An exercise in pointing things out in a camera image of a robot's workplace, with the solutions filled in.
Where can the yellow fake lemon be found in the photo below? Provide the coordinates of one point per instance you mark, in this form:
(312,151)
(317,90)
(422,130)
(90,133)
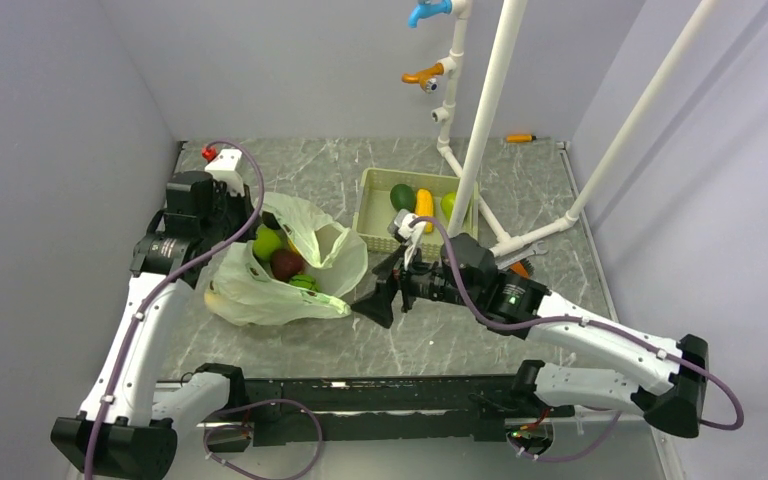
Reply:
(214,302)

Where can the white PVC pipe frame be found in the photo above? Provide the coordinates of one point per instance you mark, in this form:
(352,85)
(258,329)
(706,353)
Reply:
(511,18)

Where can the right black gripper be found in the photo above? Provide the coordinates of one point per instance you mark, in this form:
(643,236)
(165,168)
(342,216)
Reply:
(378,305)

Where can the silver open-end wrench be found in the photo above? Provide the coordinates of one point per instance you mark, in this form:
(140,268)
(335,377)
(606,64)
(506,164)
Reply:
(534,249)

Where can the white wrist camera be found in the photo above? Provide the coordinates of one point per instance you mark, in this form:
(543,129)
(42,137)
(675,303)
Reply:
(408,230)
(223,165)

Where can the orange black brush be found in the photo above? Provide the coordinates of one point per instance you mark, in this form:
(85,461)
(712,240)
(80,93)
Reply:
(523,268)

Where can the green fake watermelon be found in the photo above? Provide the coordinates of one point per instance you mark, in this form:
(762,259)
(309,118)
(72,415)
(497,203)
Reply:
(304,281)

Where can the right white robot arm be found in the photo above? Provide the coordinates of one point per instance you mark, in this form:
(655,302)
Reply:
(649,376)

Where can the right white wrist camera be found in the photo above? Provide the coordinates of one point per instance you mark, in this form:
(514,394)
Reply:
(408,230)

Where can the dark red fake apple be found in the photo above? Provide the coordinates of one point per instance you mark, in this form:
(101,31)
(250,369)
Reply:
(285,263)

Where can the yellow fake mango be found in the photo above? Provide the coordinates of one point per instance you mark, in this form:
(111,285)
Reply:
(424,206)

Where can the green fake apple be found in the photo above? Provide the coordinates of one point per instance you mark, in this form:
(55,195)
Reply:
(266,243)

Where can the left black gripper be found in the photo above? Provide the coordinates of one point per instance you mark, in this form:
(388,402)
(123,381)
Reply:
(244,204)

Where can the light green fake pear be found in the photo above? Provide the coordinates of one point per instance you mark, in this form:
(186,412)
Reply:
(447,204)

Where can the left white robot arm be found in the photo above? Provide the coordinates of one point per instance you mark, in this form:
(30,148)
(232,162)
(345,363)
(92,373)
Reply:
(119,430)

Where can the orange handled screwdriver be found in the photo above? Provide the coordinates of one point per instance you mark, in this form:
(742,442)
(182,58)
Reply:
(520,138)

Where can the dark green fake avocado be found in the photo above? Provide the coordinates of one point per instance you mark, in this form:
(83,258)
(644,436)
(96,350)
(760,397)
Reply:
(402,197)

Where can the light green plastic bag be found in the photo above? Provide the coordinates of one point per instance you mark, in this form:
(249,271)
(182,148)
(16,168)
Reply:
(334,255)

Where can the orange plastic faucet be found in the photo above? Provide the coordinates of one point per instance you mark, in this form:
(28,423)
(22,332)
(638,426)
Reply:
(425,78)

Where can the blue plastic faucet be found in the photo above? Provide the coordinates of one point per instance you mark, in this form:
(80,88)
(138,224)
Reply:
(425,9)

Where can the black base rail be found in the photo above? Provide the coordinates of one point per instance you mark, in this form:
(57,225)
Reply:
(483,408)

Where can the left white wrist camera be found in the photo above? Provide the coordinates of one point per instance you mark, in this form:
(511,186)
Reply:
(223,165)

